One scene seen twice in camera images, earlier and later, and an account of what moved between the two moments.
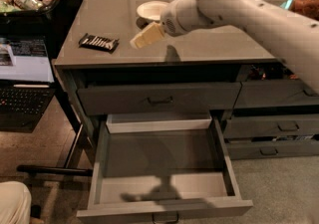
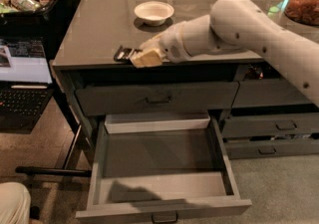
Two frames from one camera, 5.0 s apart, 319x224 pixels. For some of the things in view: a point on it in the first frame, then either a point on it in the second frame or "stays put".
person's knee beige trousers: [15, 203] stays put
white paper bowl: [152, 10] stays put
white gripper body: [170, 22] → [171, 46]
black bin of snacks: [40, 3] stays put
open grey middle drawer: [161, 165] stays put
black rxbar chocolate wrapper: [99, 43] → [124, 55]
